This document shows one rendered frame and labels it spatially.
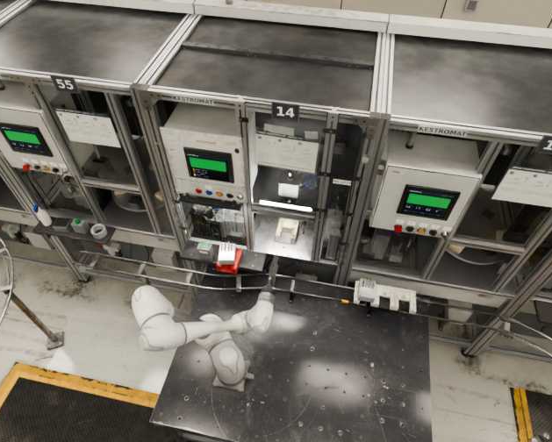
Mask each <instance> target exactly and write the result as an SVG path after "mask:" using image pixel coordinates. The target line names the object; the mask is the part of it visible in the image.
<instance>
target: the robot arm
mask: <svg viewBox="0 0 552 442"><path fill-rule="evenodd" d="M277 261H278V256H275V255H274V256H273V260H272V263H271V265H270V270H269V276H268V279H267V283H266V284H267V286H264V287H262V292H261V293H260V294H259V296H258V300H257V304H256V305H255V306H254V307H253V308H252V309H251V310H247V311H242V312H240V313H238V314H235V315H233V317H232V319H230V320H227V321H222V320H221V318H220V317H218V316H216V315H214V314H205V315H203V316H201V317H200V318H198V317H194V316H192V315H191V314H189V313H186V312H184V311H182V310H179V309H177V308H175V307H173V305H172V303H171V302H170V301H169V300H168V299H167V298H166V297H165V296H164V295H163V294H161V293H160V292H159V290H158V289H156V288H154V287H153V286H147V285H146V286H142V287H140V288H138V289H136V290H135V291H134V293H133V297H132V308H133V313H134V316H135V318H136V320H137V322H138V325H139V326H140V328H141V332H140V335H139V344H140V347H141V348H142V349H143V350H145V351H150V352H160V351H166V350H170V349H174V348H177V347H178V346H183V345H185V344H187V343H189V342H191V341H192V340H195V341H196V342H197V343H198V344H199V345H200V346H201V347H203V348H204V349H205V350H206V351H207V352H208V354H209V355H210V357H211V361H212V364H213V366H214V367H215V369H216V372H217V375H216V378H215V380H214V382H213V386H214V387H222V388H227V389H234V390H237V391H239V392H243V391H244V383H245V380H253V379H254V375H253V374H250V373H248V372H247V371H248V368H249V366H250V361H249V360H244V358H243V355H242V353H241V351H240V349H239V348H238V347H237V346H236V345H235V343H234V342H233V339H232V337H231V335H230V332H235V333H238V334H239V333H247V332H250V331H253V332H255V333H258V334H263V333H265V332H266V331H267V329H268V328H269V326H270V323H271V320H272V316H273V306H274V301H275V293H276V290H275V289H274V283H275V279H276V273H277V269H278V265H277Z"/></svg>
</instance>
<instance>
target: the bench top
mask: <svg viewBox="0 0 552 442"><path fill-rule="evenodd" d="M200 286H204V287H209V288H236V276H231V277H222V276H210V275H204V278H203V280H202V283H201V285H200ZM295 291H297V292H303V293H307V294H313V295H317V296H326V297H331V298H336V299H341V300H347V301H350V302H353V301H354V294H355V291H354V290H352V289H344V288H338V287H333V286H328V285H323V284H318V283H313V282H304V281H299V280H296V283H295ZM261 292H262V290H261V289H242V290H241V292H236V290H213V289H201V288H199V291H198V292H197V296H196V299H195V302H194V303H193V306H192V309H191V311H190V314H191V315H192V316H194V317H198V318H200V317H201V316H203V315H205V314H214V315H216V316H218V317H220V318H221V320H222V321H227V320H230V319H232V317H233V315H235V314H238V313H240V312H242V311H247V310H251V309H252V308H253V307H254V306H255V305H256V304H257V300H258V296H259V294H260V293H261ZM289 300H290V292H285V291H281V290H276V293H275V301H274V306H273V316H272V320H271V323H270V326H269V328H268V329H267V331H266V332H265V333H263V334H258V333H255V332H253V331H250V332H247V333H239V334H238V333H235V332H234V331H230V335H231V337H232V339H233V342H234V343H235V345H236V346H237V347H238V348H239V349H240V351H241V353H242V355H243V358H244V360H249V361H250V366H249V368H248V371H247V372H248V373H250V374H253V375H254V379H253V380H245V383H244V391H243V392H239V391H237V390H234V389H227V388H222V387H214V386H213V382H214V380H215V378H216V375H217V372H216V369H215V367H214V366H213V364H212V361H211V357H210V355H209V354H208V352H207V351H206V350H205V349H204V348H203V347H201V346H200V345H199V344H198V343H197V342H196V341H195V340H192V341H191V342H189V343H187V344H185V345H183V346H178V347H177V349H176V352H175V355H174V358H173V360H172V362H171V365H170V367H169V370H168V373H167V376H166V379H165V381H164V383H163V386H162V388H161V392H160V394H159V397H158V399H157V402H156V405H155V406H154V411H153V413H152V416H151V418H150V420H149V422H150V423H153V424H159V425H163V426H167V427H171V428H175V429H178V430H183V431H189V432H193V433H197V434H201V435H205V436H208V437H212V438H219V439H223V440H226V441H231V442H433V432H432V404H431V379H430V354H429V329H428V317H420V316H414V315H410V314H405V313H400V312H399V314H398V315H397V314H391V313H387V312H382V311H377V310H371V312H370V316H369V317H366V306H361V305H357V304H352V303H342V302H338V301H333V300H328V299H324V298H318V297H314V296H305V295H300V294H295V293H294V297H293V302H292V303H289ZM420 369H422V370H423V372H420ZM346 372H347V373H348V374H347V375H345V373H346ZM383 380H385V382H383ZM167 393H169V396H167ZM179 417H181V420H178V418H179ZM401 424H404V427H403V426H401Z"/></svg>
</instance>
